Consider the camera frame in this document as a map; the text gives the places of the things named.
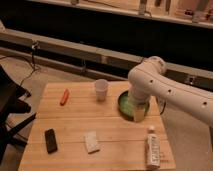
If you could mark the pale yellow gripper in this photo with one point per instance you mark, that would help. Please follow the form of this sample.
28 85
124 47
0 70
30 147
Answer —
139 114

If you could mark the black eraser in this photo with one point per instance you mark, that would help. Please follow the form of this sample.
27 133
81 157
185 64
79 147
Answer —
50 139

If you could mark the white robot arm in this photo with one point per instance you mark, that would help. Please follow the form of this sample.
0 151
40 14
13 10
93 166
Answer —
147 79

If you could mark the white sponge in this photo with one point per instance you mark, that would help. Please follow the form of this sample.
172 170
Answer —
91 142

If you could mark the green bowl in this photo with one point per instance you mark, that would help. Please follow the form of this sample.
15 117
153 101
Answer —
126 105

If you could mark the white tube bottle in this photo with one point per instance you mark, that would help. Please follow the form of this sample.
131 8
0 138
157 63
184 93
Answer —
153 149

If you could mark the white plastic cup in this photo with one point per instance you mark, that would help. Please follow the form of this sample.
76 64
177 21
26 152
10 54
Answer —
101 89

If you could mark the black chair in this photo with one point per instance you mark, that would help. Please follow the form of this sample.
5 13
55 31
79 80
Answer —
10 93

